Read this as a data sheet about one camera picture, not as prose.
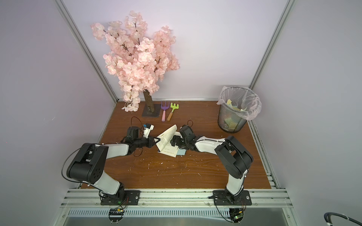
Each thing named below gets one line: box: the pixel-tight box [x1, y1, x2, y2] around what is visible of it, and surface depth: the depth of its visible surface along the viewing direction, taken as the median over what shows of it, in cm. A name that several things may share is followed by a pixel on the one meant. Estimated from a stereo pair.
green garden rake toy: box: [166, 102, 180, 122], surface depth 116 cm
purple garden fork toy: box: [160, 100, 171, 122], surface depth 116 cm
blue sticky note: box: [176, 148, 187, 156], surface depth 90 cm
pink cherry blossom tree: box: [90, 10, 180, 113], surface depth 76 cm
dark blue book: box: [155, 124, 182, 158], surface depth 92 cm
